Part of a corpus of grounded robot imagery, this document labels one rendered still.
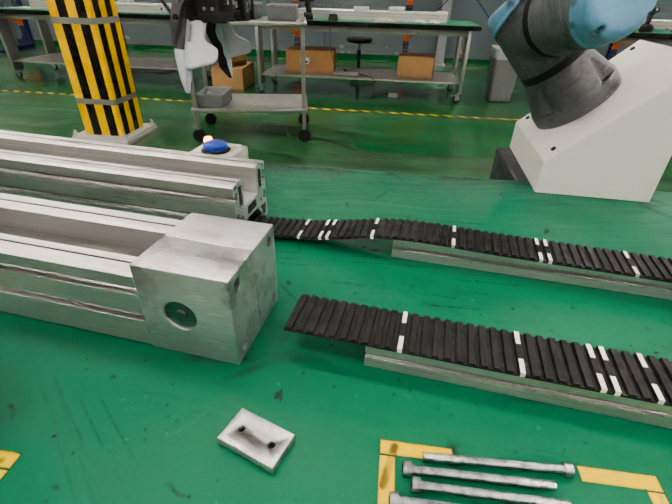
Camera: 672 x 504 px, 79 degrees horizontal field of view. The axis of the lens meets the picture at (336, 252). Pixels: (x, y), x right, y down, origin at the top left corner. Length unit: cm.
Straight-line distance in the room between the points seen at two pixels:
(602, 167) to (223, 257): 64
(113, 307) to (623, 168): 76
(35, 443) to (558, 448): 40
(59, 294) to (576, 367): 47
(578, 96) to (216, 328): 71
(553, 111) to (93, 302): 78
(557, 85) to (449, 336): 58
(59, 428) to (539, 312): 46
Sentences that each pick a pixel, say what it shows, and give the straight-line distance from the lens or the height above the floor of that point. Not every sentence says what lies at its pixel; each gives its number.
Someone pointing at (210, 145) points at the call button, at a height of 85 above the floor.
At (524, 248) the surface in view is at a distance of 55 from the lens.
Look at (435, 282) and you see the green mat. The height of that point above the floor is 78.
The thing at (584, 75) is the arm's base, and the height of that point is 96.
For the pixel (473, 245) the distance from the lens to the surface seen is 53.
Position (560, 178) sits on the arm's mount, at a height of 81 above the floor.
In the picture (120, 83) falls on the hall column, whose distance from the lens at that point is 381.
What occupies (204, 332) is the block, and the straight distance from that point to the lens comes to 39.
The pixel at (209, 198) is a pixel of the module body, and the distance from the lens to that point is 56.
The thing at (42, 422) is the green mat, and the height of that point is 78.
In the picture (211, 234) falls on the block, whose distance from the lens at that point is 40.
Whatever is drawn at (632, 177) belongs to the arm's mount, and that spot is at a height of 82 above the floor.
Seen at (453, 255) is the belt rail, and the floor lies 79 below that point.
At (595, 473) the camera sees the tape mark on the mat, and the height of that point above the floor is 78.
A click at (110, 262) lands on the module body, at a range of 41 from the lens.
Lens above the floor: 107
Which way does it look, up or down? 33 degrees down
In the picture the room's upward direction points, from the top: 2 degrees clockwise
